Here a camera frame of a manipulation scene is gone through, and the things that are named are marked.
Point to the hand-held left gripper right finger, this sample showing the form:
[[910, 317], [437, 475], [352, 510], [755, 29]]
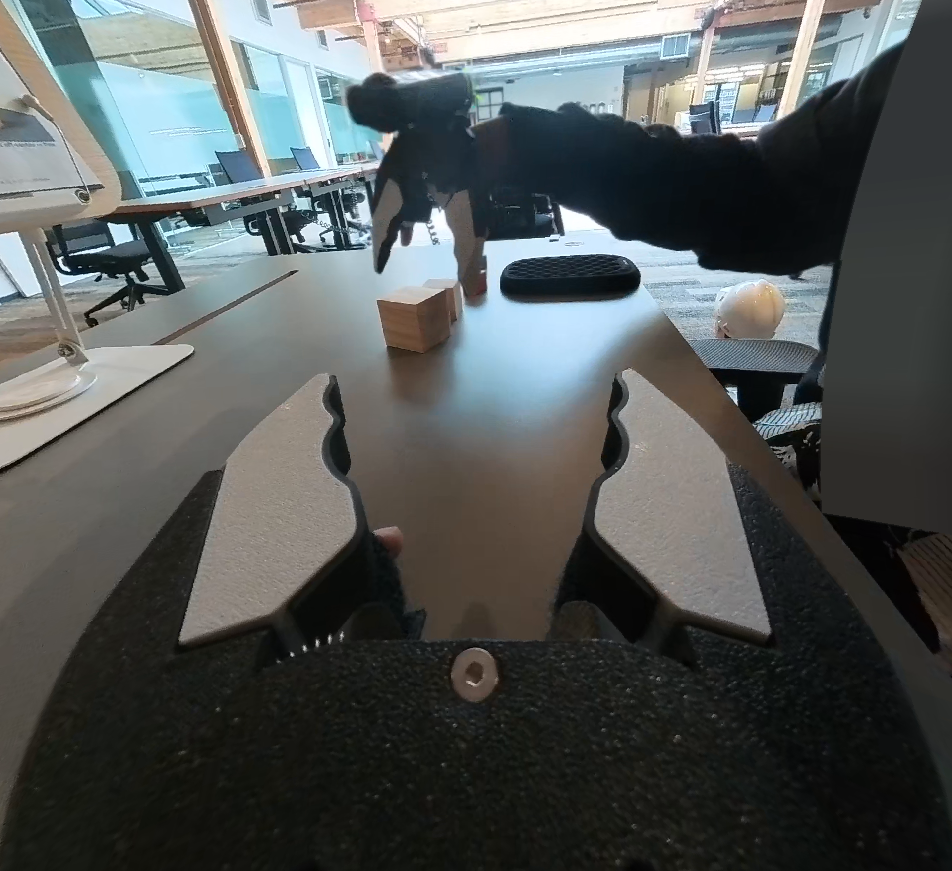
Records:
[[677, 522]]

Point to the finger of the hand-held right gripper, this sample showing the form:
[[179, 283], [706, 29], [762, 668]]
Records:
[[388, 224], [463, 239]]

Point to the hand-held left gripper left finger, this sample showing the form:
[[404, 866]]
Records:
[[275, 522]]

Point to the small red cube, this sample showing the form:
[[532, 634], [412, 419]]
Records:
[[475, 279]]

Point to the medium wooden cube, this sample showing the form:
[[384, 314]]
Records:
[[448, 295]]

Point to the large wooden cube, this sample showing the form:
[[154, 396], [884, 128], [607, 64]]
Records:
[[414, 321]]

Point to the person's right forearm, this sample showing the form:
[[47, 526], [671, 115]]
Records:
[[714, 172]]

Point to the black wrist rest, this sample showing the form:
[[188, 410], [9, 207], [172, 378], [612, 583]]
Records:
[[570, 278]]

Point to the person's printed shirt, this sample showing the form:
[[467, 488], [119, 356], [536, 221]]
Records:
[[789, 440]]

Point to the wooden office table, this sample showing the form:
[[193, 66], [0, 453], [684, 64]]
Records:
[[238, 191]]

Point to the black office chair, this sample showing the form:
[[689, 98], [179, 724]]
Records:
[[97, 258], [751, 365]]

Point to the white round object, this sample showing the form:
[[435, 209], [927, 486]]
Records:
[[748, 310]]

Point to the white document stand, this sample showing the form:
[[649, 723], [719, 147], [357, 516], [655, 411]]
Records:
[[82, 395]]

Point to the white instruction sheet stand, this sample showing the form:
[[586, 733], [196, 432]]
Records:
[[104, 172]]

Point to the printed instruction sheet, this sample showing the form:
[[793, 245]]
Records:
[[37, 142]]

